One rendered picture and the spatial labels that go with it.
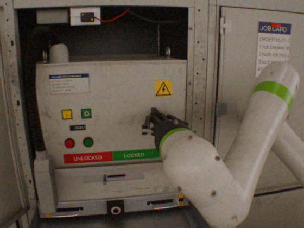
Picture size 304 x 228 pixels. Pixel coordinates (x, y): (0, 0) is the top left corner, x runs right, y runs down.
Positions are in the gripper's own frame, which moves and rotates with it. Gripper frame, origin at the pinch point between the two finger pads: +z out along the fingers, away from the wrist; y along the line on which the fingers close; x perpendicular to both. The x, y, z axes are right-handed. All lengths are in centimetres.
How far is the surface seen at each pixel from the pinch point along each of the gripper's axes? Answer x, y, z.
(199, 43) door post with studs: 21.4, 18.2, 12.3
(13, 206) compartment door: -35, -52, 9
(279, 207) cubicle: -52, 62, 10
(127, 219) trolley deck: -38.3, -10.1, 0.4
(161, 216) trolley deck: -38.3, 2.3, 0.0
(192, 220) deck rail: -37.9, 12.4, -5.3
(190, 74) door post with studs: 10.4, 15.4, 12.7
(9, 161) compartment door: -18, -51, 11
